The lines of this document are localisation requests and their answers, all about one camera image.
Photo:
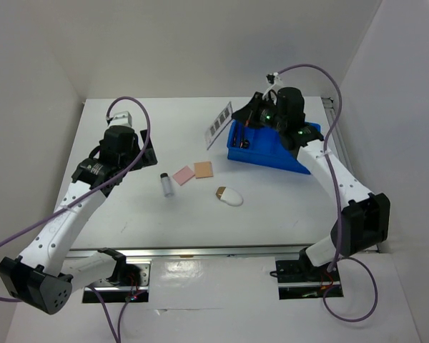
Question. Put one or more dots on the aluminium rail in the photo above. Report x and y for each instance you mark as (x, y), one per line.
(339, 142)
(201, 252)

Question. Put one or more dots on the clear bottle black cap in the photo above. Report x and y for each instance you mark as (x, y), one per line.
(166, 185)

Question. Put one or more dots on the aluminium rail front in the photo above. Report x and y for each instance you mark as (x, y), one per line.
(201, 252)

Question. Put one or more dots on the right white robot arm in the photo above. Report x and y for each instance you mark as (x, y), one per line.
(362, 216)

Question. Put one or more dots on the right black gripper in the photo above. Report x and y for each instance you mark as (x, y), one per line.
(250, 111)

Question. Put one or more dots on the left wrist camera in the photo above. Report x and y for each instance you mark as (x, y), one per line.
(121, 119)

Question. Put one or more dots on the aluminium rail right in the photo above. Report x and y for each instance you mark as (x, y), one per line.
(339, 142)

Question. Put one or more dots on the tan square compact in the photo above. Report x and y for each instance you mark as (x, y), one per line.
(203, 170)

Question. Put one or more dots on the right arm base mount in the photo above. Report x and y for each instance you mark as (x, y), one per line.
(293, 283)

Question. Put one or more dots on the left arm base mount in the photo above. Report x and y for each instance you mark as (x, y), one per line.
(134, 285)

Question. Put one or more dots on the black fan makeup brush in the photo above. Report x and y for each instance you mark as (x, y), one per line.
(244, 142)

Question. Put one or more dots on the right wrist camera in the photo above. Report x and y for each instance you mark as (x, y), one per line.
(274, 83)

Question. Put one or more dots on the pink square compact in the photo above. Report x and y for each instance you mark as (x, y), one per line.
(183, 175)

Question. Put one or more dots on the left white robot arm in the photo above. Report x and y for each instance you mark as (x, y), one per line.
(37, 276)

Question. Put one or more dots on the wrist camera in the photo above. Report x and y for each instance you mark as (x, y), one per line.
(121, 119)
(274, 83)

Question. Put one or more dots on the thin black makeup brush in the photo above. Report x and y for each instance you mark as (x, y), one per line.
(236, 139)

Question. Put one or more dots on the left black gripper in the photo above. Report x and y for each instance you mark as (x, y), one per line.
(149, 158)

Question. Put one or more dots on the blue plastic divided bin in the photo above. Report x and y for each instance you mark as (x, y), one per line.
(265, 150)

